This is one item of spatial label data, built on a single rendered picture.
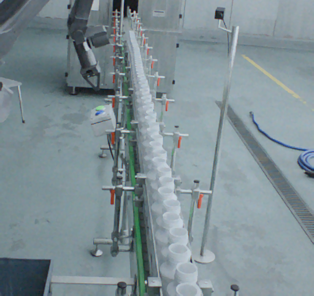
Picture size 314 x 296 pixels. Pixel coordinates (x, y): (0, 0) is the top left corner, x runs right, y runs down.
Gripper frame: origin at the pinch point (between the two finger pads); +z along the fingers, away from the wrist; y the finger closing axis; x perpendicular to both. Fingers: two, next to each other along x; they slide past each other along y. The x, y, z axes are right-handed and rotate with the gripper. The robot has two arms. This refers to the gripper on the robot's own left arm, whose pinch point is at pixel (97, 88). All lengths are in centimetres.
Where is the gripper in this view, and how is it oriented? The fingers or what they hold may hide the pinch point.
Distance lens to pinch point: 182.5
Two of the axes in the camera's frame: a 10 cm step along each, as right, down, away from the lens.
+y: -0.7, -3.6, 9.3
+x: -9.6, 2.8, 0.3
